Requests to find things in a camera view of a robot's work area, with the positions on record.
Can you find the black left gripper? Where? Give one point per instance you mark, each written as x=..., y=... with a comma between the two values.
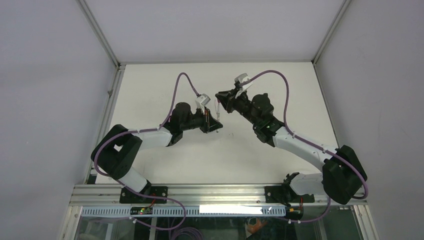
x=208, y=123

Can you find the white slotted cable duct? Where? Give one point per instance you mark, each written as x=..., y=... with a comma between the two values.
x=204, y=210

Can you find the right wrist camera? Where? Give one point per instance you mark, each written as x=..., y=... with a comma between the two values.
x=242, y=82

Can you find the aluminium front rail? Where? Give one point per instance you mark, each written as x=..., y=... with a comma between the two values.
x=94, y=195

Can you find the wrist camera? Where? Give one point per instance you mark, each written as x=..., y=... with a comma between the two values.
x=242, y=82
x=202, y=100

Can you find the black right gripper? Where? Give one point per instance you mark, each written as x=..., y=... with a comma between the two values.
x=228, y=99

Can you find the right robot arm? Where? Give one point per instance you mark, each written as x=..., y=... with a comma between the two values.
x=341, y=173

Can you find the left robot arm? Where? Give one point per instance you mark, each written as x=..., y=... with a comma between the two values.
x=116, y=152

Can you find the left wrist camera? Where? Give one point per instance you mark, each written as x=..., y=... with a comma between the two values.
x=202, y=100

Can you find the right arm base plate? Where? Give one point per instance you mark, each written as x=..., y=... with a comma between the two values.
x=284, y=195

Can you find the white pen green end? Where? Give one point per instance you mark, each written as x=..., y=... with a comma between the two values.
x=217, y=110

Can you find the orange object under table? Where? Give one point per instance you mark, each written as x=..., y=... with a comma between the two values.
x=253, y=225

